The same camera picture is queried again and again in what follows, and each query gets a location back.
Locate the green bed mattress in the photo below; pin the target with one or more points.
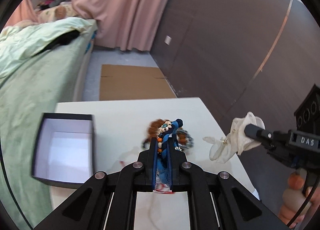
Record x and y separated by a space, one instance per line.
26 200

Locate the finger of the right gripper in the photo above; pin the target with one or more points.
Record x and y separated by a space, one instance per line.
257 132

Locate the pink curtain at window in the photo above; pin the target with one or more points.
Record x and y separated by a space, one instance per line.
24 11

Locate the white wall socket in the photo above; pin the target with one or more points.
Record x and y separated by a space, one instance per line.
167 40

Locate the person's right hand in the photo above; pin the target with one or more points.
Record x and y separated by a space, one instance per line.
293 198

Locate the black garment on bed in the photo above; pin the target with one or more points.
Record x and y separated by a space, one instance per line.
64 39

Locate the light green duvet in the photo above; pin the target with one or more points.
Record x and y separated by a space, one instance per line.
25 59

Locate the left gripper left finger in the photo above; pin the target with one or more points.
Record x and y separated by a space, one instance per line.
146 179

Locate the floral pillow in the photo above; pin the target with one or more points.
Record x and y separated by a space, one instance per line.
56 13

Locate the flat cardboard sheet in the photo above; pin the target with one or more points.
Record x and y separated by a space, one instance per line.
123 82

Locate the white organza pouch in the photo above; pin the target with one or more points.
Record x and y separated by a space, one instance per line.
236 142

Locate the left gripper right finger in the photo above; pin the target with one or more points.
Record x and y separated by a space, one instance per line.
178 180

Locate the black jewelry box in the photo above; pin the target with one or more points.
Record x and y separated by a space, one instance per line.
63 153

